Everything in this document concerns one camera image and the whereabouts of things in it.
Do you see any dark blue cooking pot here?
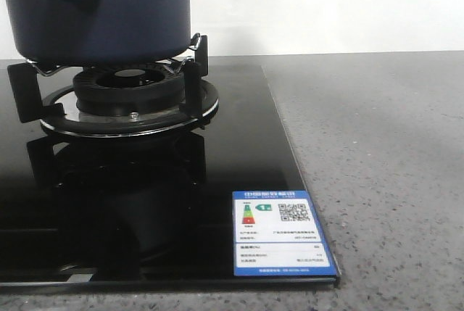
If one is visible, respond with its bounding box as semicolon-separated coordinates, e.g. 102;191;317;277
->
6;0;191;66

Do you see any black glass gas cooktop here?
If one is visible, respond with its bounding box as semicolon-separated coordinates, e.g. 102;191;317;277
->
1;65;339;294

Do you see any blue energy label sticker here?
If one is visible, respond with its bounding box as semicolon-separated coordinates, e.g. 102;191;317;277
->
232;190;337;278

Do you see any black metal pot support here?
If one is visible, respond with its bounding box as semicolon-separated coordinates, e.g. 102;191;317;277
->
7;33;219;139

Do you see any black round gas burner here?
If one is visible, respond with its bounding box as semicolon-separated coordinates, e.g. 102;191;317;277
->
72;64;185;116

